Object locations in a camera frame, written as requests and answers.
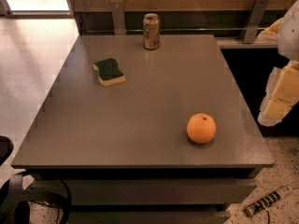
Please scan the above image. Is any left metal wall bracket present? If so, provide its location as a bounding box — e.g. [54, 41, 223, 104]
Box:
[110, 0, 126, 35]

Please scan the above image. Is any green and yellow sponge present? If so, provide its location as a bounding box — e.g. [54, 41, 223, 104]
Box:
[93, 58, 126, 87]

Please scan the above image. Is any orange fruit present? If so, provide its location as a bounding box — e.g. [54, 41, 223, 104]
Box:
[187, 113, 217, 144]

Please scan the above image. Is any right metal wall bracket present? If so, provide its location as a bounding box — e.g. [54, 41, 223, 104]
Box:
[240, 0, 269, 44]

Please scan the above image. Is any black chair base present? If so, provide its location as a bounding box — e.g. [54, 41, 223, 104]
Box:
[0, 135, 73, 224]

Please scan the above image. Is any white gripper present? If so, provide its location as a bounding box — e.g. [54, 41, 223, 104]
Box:
[256, 0, 299, 127]

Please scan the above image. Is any gold soda can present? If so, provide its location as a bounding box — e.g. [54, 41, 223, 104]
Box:
[143, 13, 160, 50]

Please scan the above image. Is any black power cable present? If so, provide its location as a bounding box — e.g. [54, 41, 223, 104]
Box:
[261, 187, 299, 224]

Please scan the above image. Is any grey table with drawers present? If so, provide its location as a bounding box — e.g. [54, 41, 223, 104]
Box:
[12, 35, 274, 224]

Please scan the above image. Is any metal wall bracket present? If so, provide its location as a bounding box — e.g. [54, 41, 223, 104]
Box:
[110, 0, 126, 35]
[240, 0, 269, 44]

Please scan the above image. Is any white power strip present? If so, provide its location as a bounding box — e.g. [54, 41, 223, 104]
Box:
[244, 186, 293, 217]

